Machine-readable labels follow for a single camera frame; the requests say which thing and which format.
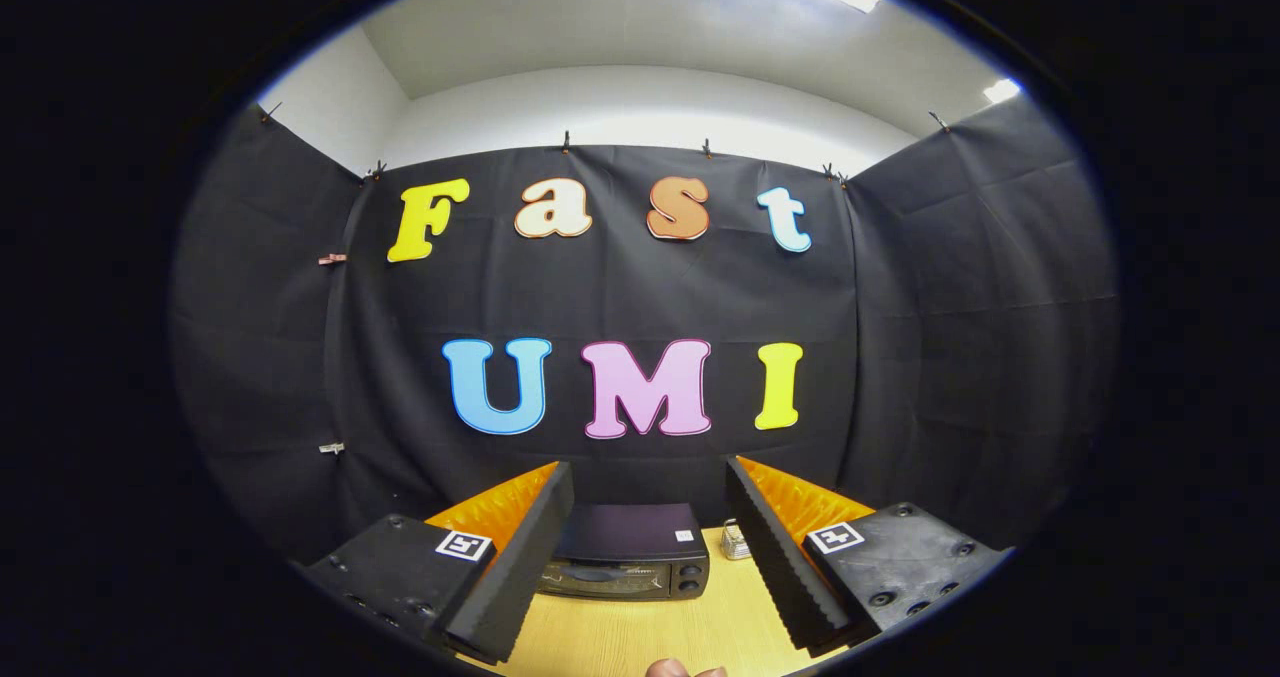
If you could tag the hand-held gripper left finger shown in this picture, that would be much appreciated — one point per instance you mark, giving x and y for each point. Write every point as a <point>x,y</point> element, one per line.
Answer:
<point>520,557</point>

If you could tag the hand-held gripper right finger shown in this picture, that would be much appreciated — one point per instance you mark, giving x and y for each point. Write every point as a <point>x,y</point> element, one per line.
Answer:
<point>770,557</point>

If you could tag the black toaster oven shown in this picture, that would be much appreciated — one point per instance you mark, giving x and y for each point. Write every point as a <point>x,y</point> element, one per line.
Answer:
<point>630,552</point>

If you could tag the small pink clip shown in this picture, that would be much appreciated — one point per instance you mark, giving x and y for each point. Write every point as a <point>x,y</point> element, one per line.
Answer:
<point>332,258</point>

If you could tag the row of small black clips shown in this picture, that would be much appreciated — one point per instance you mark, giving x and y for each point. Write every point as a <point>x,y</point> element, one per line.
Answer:
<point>566,141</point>

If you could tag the small ceiling light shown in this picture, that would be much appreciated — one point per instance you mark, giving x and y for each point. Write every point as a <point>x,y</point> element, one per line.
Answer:
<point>1002,90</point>

